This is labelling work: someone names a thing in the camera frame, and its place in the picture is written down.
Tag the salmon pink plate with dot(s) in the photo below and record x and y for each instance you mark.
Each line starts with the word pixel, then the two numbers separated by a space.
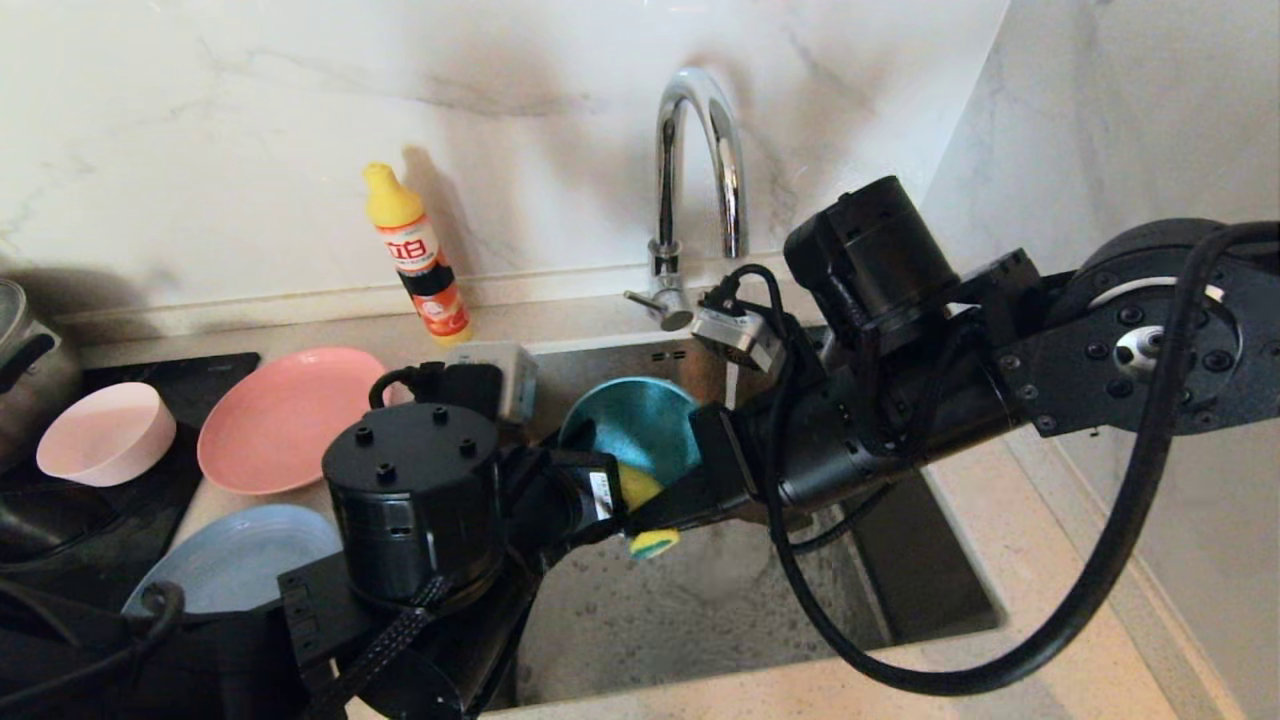
pixel 280 420

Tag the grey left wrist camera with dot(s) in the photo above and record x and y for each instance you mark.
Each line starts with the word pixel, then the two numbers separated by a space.
pixel 505 380

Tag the yellow-capped orange dish soap bottle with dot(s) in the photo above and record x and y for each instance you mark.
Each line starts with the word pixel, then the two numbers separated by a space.
pixel 415 250

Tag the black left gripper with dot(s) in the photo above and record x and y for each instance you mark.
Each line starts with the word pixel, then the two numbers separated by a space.
pixel 410 510

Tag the light pink bowl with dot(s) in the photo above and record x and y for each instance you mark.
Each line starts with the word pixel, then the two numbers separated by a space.
pixel 105 435

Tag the chrome gooseneck faucet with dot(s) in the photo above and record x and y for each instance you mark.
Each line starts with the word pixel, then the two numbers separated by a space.
pixel 668 180

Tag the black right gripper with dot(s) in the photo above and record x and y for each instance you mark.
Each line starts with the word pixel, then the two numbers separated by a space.
pixel 860 420

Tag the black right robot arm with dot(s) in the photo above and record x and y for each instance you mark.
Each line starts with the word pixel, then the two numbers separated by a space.
pixel 1140 340

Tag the yellow sponge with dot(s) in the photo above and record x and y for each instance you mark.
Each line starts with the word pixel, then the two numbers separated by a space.
pixel 650 545

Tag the black induction cooktop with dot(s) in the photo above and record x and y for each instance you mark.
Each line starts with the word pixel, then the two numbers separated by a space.
pixel 215 385

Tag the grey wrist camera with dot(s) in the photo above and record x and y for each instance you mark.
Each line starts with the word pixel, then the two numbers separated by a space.
pixel 735 335
pixel 505 380

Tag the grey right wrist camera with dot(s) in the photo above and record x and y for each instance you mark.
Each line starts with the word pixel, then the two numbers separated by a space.
pixel 735 335

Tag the teal bowl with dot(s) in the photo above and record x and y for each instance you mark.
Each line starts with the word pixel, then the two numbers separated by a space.
pixel 640 420

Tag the blue plate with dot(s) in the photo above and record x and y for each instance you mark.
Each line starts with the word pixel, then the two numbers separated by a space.
pixel 240 555

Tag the black frying pan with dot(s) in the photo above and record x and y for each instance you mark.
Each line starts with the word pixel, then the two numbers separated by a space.
pixel 60 520

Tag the stainless steel sink basin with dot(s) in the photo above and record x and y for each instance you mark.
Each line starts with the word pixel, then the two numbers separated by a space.
pixel 700 620

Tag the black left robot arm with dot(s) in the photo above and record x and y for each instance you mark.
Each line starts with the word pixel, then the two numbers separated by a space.
pixel 200 660

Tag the steel cooking pot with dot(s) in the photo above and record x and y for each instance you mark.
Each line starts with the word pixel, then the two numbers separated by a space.
pixel 30 390

